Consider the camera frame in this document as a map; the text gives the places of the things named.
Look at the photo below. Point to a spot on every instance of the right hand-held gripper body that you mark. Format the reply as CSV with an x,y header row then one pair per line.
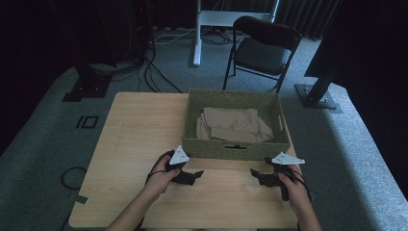
x,y
287,159

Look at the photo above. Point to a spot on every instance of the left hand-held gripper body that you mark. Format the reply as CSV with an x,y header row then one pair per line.
x,y
179,156

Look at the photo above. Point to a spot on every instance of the beige cloth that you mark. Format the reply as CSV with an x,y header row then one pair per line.
x,y
234,123

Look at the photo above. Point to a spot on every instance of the green woven basket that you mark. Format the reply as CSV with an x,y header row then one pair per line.
x,y
224,96

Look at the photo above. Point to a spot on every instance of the person's left hand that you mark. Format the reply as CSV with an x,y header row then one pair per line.
x,y
160,181

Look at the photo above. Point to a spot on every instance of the person's right hand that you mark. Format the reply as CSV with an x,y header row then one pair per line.
x,y
296,192

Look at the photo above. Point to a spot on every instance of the black metal stand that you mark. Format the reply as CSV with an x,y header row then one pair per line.
x,y
316,96
88,86

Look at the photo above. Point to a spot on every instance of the black folding chair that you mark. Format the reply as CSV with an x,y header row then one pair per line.
x,y
261,54

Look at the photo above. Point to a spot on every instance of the white metal stand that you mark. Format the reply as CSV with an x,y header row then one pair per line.
x,y
197,48

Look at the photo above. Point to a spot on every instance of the dark equipment cabinet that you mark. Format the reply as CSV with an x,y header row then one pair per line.
x,y
138,32

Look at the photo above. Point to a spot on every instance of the dark curtain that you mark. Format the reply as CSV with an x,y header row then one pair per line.
x,y
308,16

